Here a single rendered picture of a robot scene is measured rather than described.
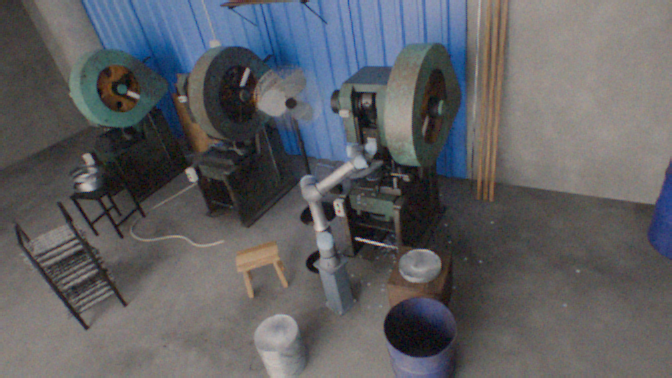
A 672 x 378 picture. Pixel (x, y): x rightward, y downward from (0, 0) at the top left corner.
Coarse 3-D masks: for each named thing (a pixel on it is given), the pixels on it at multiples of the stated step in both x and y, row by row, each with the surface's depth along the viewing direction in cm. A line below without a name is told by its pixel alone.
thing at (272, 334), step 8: (264, 320) 283; (272, 320) 283; (280, 320) 282; (288, 320) 281; (264, 328) 278; (272, 328) 277; (280, 328) 275; (288, 328) 275; (296, 328) 274; (256, 336) 274; (264, 336) 273; (272, 336) 271; (280, 336) 270; (288, 336) 270; (256, 344) 269; (264, 344) 268; (272, 344) 267; (280, 344) 266; (288, 344) 264; (272, 352) 261
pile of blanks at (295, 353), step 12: (300, 336) 278; (288, 348) 266; (300, 348) 277; (264, 360) 271; (276, 360) 266; (288, 360) 269; (300, 360) 278; (276, 372) 275; (288, 372) 275; (300, 372) 281
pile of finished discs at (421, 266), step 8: (408, 256) 302; (416, 256) 301; (424, 256) 299; (432, 256) 300; (400, 264) 297; (408, 264) 295; (416, 264) 293; (424, 264) 292; (432, 264) 291; (440, 264) 290; (408, 272) 289; (416, 272) 288; (424, 272) 286; (432, 272) 285; (416, 280) 283; (424, 280) 283
